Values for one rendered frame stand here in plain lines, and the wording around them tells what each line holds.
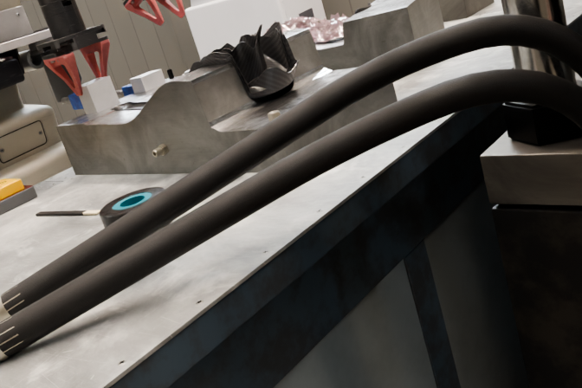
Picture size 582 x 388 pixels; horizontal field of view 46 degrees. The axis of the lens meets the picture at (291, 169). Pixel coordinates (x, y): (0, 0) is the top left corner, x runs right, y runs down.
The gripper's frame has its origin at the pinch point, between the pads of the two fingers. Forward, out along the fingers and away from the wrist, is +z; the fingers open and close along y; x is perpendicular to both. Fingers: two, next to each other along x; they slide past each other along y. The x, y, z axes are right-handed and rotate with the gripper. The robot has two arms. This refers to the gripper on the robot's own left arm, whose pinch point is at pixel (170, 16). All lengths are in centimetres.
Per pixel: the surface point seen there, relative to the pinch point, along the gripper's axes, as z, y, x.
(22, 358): 37, -79, -29
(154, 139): 23.0, -37.8, -14.4
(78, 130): 12.5, -35.0, 1.3
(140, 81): 9.8, -18.3, -0.2
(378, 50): 31.6, 1.6, -31.0
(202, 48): -52, 235, 186
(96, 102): 9.6, -28.6, 0.9
